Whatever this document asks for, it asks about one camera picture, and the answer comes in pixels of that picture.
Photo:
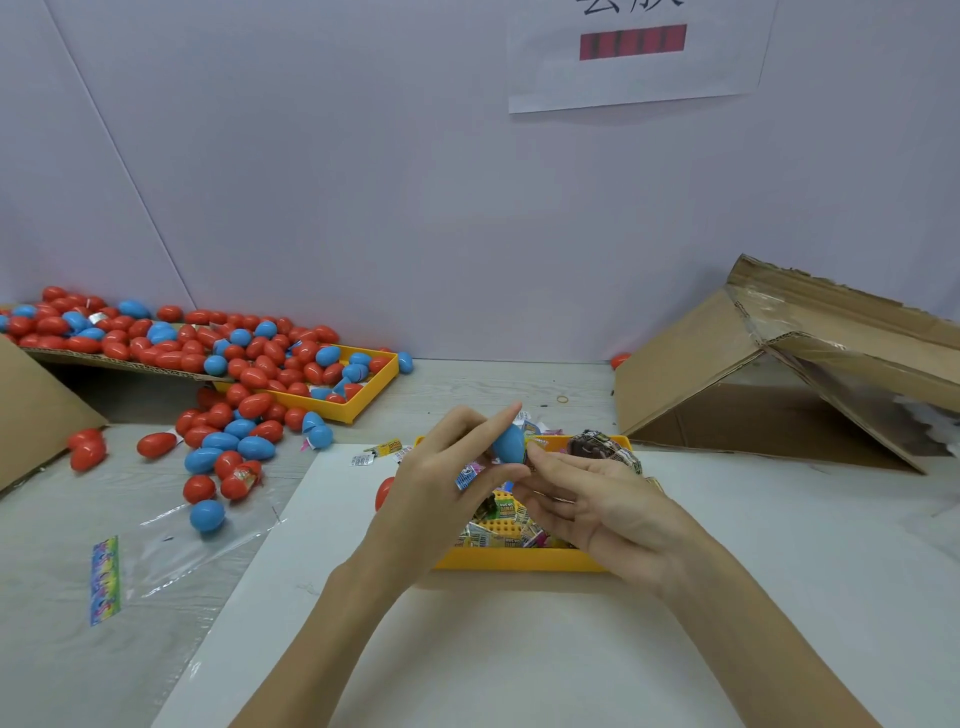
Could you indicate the person's left hand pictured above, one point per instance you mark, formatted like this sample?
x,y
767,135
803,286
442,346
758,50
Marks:
x,y
435,503

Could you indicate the person's right hand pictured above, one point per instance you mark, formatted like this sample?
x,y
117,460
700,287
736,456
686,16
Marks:
x,y
615,518

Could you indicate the single blue plastic egg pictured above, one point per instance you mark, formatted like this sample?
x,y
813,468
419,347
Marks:
x,y
512,444

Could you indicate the pile of plastic eggs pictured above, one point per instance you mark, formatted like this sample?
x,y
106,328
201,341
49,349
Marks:
x,y
180,342

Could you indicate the yellow plastic tray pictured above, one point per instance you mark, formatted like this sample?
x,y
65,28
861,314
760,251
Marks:
x,y
510,560

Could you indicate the yellow tray under eggs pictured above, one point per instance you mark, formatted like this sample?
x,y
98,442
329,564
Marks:
x,y
368,393

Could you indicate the torn flattened cardboard box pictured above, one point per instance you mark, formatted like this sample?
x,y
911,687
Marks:
x,y
690,360

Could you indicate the clear bag with coloured label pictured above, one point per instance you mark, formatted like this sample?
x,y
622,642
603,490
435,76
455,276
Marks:
x,y
158,563

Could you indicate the brown cardboard sheet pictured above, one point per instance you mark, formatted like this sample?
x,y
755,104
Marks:
x,y
90,362

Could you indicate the tall brown cardboard box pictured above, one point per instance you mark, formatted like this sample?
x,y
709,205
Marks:
x,y
38,413

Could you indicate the white paper sign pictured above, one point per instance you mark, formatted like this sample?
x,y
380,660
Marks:
x,y
645,53

